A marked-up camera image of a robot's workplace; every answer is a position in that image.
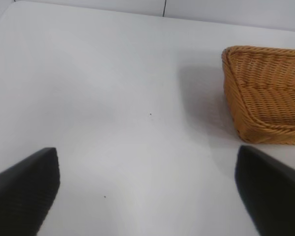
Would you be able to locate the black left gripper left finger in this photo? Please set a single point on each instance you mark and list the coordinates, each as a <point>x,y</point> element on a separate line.
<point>22,196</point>

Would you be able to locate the brown woven wicker basket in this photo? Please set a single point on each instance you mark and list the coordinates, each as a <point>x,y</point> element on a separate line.
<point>268,98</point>

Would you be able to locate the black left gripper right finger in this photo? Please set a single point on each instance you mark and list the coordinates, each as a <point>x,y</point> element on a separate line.
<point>273,196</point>

